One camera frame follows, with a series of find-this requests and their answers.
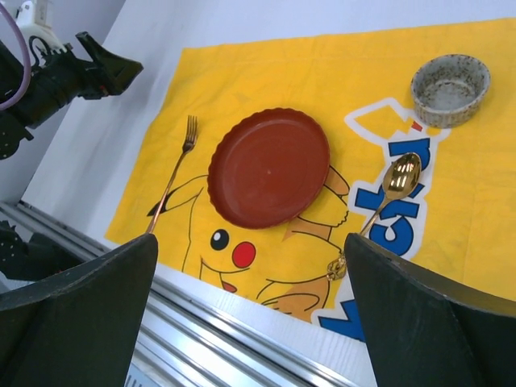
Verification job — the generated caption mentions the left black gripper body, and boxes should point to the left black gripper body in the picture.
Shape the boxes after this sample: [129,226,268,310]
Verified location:
[23,52,105,129]

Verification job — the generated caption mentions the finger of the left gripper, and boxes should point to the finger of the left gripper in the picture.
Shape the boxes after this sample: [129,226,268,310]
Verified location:
[76,31,144,97]

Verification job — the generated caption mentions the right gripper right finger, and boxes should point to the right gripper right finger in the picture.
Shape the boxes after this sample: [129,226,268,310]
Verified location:
[345,233,515,386]

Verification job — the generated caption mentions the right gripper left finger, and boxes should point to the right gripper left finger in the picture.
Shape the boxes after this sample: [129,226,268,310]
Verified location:
[1,234,157,386]

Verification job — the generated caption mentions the gold fork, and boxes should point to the gold fork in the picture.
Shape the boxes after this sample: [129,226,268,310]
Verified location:
[146,115,198,234]

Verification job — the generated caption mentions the gold spoon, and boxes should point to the gold spoon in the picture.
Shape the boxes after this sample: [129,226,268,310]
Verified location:
[325,152,422,281]

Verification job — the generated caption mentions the yellow Pikachu placemat cloth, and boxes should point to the yellow Pikachu placemat cloth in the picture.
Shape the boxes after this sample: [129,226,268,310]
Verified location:
[106,19,515,340]

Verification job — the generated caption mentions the red round plate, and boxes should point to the red round plate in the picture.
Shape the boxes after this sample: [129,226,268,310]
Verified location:
[207,107,330,229]

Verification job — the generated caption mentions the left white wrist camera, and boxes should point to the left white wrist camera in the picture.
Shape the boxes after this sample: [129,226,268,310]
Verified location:
[15,0,66,51]

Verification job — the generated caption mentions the aluminium mounting rail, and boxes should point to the aluminium mounting rail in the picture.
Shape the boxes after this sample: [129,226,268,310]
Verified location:
[1,205,350,386]

